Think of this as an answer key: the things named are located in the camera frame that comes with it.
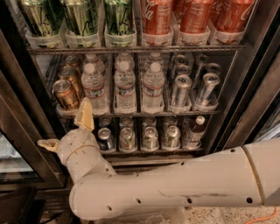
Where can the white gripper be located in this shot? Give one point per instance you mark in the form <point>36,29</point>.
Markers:
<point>74,143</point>

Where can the orange can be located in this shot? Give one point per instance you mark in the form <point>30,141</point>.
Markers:
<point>72,61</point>
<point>65,94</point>
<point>71,74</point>

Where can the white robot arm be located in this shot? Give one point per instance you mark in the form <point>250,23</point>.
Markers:
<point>246,176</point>

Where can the glass fridge door left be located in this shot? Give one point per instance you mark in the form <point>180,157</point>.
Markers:
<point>27,115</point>

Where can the left green white can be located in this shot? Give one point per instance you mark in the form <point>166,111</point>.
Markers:
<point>127,140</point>

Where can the green white can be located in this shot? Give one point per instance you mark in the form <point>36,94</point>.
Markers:
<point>150,138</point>
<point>171,137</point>
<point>127,140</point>

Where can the middle green white can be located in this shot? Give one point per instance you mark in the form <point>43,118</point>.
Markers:
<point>150,138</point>

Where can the right green white can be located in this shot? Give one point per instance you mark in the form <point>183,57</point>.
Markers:
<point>171,137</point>

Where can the steel fridge cabinet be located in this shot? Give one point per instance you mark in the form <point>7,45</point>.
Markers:
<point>248,84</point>

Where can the front left silver slim can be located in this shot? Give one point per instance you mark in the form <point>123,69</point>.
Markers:
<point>180,90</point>

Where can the silver slim can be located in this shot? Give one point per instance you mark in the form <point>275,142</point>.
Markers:
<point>180,90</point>
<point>181,69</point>
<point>209,83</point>
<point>214,68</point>

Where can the middle left silver slim can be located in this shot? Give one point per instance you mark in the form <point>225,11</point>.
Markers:
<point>181,69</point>

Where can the left red cola can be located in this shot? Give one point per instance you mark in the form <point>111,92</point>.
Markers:
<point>156,16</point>

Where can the red cola can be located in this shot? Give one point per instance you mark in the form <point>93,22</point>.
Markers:
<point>233,15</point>
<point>195,16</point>
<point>156,16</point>

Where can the front right silver slim can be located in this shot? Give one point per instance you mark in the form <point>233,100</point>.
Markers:
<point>209,83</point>

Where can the middle right silver slim can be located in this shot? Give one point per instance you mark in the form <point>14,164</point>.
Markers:
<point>214,68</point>

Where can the middle red cola can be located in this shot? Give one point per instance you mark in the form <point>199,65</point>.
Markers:
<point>195,16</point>

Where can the right red cola can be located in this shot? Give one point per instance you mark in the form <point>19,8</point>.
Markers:
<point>233,15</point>

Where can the left front water bottle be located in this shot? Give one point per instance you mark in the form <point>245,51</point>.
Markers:
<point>94,89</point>

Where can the water bottle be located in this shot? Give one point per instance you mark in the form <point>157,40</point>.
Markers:
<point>153,57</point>
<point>124,57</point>
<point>95,60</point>
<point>94,89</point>
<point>153,86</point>
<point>125,89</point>

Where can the middle front water bottle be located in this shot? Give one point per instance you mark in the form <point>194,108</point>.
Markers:
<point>125,89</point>

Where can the left rear water bottle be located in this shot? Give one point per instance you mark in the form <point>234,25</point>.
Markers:
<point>95,60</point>

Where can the middle rear water bottle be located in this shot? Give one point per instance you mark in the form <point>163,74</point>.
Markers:
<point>124,57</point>

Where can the right front water bottle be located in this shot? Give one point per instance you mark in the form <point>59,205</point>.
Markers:
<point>153,86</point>

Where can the right rear water bottle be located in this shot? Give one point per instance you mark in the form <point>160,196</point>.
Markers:
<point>153,57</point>

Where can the clear plastic bin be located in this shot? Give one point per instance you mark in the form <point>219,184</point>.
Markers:
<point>155,216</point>

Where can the brown drink bottle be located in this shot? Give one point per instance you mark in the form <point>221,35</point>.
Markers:
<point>194,131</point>

